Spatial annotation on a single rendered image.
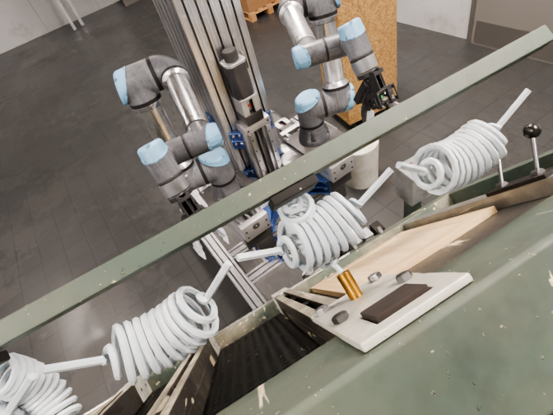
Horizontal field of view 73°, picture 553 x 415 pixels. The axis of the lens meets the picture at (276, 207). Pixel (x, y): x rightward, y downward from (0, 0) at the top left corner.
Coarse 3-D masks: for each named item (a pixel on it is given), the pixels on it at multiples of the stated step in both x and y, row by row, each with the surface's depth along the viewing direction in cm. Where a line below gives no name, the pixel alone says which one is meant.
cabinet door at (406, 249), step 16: (432, 224) 125; (448, 224) 109; (464, 224) 95; (400, 240) 133; (416, 240) 114; (432, 240) 98; (448, 240) 94; (368, 256) 141; (384, 256) 119; (400, 256) 104; (416, 256) 93; (352, 272) 126; (368, 272) 109; (384, 272) 94; (400, 272) 91; (320, 288) 129; (336, 288) 111
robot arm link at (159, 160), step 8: (152, 144) 97; (160, 144) 98; (144, 152) 97; (152, 152) 97; (160, 152) 98; (168, 152) 100; (144, 160) 98; (152, 160) 97; (160, 160) 98; (168, 160) 99; (152, 168) 98; (160, 168) 98; (168, 168) 99; (176, 168) 101; (152, 176) 100; (160, 176) 99; (168, 176) 99; (176, 176) 100; (160, 184) 100
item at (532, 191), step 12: (540, 180) 83; (552, 180) 80; (504, 192) 94; (516, 192) 91; (528, 192) 88; (540, 192) 85; (552, 192) 82; (456, 204) 121; (468, 204) 110; (480, 204) 105; (492, 204) 101; (504, 204) 97; (432, 216) 130; (444, 216) 123; (456, 216) 118; (408, 228) 150
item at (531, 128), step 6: (528, 126) 87; (534, 126) 86; (540, 126) 86; (528, 132) 87; (534, 132) 86; (540, 132) 86; (534, 138) 87; (534, 144) 87; (534, 150) 87; (534, 156) 86; (534, 162) 86; (540, 168) 85; (534, 174) 86
